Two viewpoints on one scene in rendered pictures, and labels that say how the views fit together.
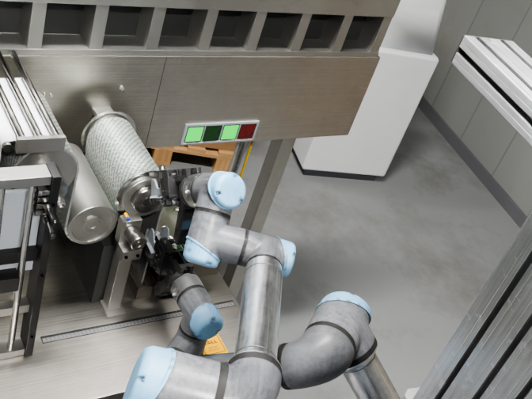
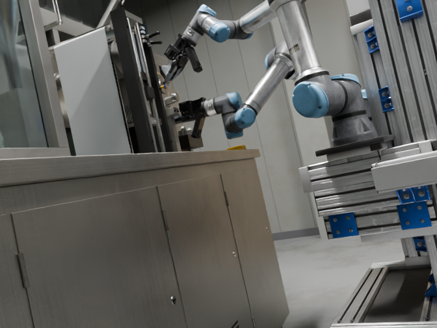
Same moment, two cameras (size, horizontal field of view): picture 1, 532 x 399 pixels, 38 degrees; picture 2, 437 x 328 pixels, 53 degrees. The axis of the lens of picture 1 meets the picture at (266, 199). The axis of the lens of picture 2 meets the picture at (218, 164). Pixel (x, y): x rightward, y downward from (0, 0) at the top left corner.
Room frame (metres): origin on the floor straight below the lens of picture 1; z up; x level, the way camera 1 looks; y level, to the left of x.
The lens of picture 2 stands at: (-0.29, 1.02, 0.79)
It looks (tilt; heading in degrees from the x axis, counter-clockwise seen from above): 2 degrees up; 332
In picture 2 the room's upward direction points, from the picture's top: 13 degrees counter-clockwise
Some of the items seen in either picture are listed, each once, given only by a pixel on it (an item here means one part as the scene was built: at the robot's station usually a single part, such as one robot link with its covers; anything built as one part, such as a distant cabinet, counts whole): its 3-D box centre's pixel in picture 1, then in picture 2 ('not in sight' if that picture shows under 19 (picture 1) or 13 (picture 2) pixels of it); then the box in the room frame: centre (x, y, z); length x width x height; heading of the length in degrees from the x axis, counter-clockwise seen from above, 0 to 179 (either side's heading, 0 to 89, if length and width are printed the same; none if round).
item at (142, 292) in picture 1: (125, 256); not in sight; (1.60, 0.31, 0.92); 0.28 x 0.04 x 0.04; 41
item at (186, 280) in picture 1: (186, 289); (211, 107); (1.36, 0.11, 1.11); 0.08 x 0.05 x 0.08; 131
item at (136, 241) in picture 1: (137, 241); (175, 97); (1.38, 0.25, 1.18); 0.04 x 0.02 x 0.04; 131
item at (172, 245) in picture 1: (174, 264); (194, 110); (1.42, 0.16, 1.12); 0.12 x 0.08 x 0.09; 41
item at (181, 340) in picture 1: (187, 345); (233, 124); (1.28, 0.06, 1.01); 0.11 x 0.08 x 0.11; 169
